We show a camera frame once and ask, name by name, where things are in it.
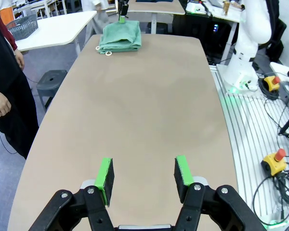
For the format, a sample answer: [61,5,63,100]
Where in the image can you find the coiled black cable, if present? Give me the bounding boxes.
[257,78,283,101]

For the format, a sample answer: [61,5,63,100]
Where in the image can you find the white background table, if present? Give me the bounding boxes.
[13,0,69,16]

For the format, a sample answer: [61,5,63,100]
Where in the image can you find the black right arm hose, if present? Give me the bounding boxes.
[264,0,288,62]

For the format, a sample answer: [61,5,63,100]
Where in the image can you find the brown background table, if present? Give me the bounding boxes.
[125,0,186,35]

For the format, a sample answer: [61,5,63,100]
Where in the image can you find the person in white clothes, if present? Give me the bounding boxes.
[85,0,113,48]

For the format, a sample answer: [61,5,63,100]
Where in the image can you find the yellow emergency stop button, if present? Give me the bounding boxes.
[261,148,287,177]
[264,75,282,92]

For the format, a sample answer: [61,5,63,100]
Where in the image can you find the small wooden object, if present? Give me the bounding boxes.
[222,0,231,15]

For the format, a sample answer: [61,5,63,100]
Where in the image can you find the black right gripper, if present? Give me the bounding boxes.
[117,0,130,24]

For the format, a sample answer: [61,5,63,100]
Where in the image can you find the person's right hand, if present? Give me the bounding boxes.
[0,90,12,118]

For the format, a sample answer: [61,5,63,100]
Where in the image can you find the black cable bundle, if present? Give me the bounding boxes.
[252,166,289,231]

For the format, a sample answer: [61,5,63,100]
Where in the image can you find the figure white top orange trousers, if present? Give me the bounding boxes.
[0,0,16,26]

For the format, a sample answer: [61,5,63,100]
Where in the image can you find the red-sleeved left forearm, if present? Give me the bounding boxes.
[3,26,18,52]

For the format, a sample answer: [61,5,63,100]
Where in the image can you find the person in red jacket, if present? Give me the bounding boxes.
[0,0,40,160]

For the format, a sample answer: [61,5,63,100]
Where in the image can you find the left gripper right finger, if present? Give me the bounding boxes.
[173,155,265,231]

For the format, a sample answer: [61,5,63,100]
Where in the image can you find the black metal stand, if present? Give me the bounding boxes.
[277,69,289,139]

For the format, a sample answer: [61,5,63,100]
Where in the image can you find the person's left hand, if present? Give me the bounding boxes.
[14,49,26,72]

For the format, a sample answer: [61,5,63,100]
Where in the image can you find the white table with basket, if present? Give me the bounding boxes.
[14,10,98,55]

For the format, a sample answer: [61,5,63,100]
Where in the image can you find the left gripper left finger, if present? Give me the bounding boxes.
[35,157,115,231]

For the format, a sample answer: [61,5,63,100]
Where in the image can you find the white cluttered desk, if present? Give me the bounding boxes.
[184,0,241,62]

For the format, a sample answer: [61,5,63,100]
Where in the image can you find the grey stool with hole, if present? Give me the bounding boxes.
[35,69,68,113]

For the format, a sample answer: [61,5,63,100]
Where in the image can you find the ribbed aluminium robot platform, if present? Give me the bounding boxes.
[208,64,289,231]

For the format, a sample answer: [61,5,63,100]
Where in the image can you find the grey plastic basket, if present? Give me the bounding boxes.
[6,13,39,41]

